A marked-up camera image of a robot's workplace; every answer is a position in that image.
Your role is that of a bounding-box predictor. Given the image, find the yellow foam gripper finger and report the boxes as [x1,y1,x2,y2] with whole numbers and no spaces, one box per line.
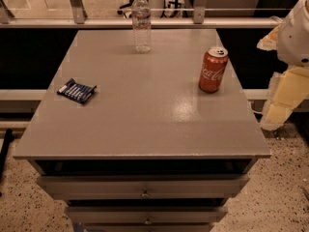
[257,26,280,51]
[260,66,309,131]

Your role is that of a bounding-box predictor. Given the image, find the clear plastic water bottle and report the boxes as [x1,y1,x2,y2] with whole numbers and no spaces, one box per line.
[131,0,152,53]

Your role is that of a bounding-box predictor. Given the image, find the red Coca-Cola can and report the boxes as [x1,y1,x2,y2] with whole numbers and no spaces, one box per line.
[199,46,229,93]

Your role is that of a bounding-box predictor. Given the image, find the blue striped snack packet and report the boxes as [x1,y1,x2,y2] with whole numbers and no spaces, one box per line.
[57,78,97,104]

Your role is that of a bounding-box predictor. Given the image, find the upper grey drawer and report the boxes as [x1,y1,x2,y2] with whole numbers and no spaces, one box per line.
[38,175,249,200]

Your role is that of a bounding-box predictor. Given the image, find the grey drawer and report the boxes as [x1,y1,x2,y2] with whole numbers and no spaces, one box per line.
[66,206,227,225]
[38,175,249,200]

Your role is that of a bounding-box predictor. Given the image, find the lower grey drawer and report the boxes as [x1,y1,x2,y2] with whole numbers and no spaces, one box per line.
[66,206,227,225]

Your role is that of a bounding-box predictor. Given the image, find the metal glass railing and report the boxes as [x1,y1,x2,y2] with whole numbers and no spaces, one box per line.
[1,0,299,29]

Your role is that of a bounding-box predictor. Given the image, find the black bar on floor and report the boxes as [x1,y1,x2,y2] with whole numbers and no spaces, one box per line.
[0,129,14,180]

